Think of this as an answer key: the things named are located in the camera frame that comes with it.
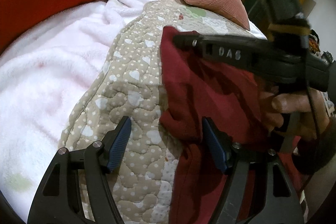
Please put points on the dark red garment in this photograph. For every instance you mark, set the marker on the dark red garment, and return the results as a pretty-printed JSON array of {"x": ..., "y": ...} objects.
[{"x": 198, "y": 88}]

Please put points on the white shelving unit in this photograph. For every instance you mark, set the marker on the white shelving unit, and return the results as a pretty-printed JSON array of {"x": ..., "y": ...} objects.
[{"x": 325, "y": 59}]

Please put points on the heart patterned quilt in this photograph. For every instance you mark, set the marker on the heart patterned quilt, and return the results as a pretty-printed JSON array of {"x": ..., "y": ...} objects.
[{"x": 130, "y": 84}]

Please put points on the white fluffy blanket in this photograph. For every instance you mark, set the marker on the white fluffy blanket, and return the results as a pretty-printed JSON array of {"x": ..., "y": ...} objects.
[{"x": 43, "y": 75}]

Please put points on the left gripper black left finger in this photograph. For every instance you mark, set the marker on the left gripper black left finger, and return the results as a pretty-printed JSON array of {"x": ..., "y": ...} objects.
[{"x": 58, "y": 199}]

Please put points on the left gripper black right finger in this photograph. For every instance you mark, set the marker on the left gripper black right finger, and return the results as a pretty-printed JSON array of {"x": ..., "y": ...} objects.
[{"x": 257, "y": 187}]

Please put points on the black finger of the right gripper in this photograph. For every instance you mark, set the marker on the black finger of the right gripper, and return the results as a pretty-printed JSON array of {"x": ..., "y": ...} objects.
[{"x": 242, "y": 52}]

